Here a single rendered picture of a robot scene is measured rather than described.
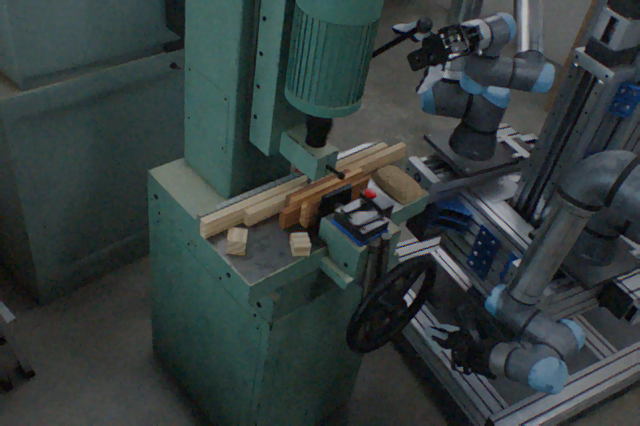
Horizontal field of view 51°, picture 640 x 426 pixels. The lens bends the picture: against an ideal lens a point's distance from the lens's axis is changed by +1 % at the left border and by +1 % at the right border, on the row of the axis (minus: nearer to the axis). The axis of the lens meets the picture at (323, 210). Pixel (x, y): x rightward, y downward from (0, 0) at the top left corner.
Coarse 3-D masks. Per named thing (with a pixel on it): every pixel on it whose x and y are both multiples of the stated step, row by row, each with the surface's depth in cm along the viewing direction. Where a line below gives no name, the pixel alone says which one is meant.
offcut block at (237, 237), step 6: (234, 228) 150; (240, 228) 150; (228, 234) 148; (234, 234) 149; (240, 234) 149; (246, 234) 149; (228, 240) 147; (234, 240) 147; (240, 240) 147; (246, 240) 150; (228, 246) 148; (234, 246) 148; (240, 246) 148; (228, 252) 149; (234, 252) 149; (240, 252) 149
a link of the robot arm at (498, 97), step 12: (468, 96) 196; (480, 96) 196; (492, 96) 194; (504, 96) 196; (468, 108) 197; (480, 108) 197; (492, 108) 197; (504, 108) 199; (468, 120) 203; (480, 120) 200; (492, 120) 200
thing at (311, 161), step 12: (288, 132) 159; (300, 132) 160; (288, 144) 160; (300, 144) 157; (288, 156) 162; (300, 156) 158; (312, 156) 154; (324, 156) 154; (336, 156) 158; (300, 168) 160; (312, 168) 156; (324, 168) 157
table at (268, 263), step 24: (384, 192) 175; (408, 216) 176; (216, 240) 152; (264, 240) 154; (288, 240) 156; (312, 240) 157; (216, 264) 152; (240, 264) 148; (264, 264) 149; (288, 264) 150; (312, 264) 156; (336, 264) 156; (240, 288) 147; (264, 288) 148
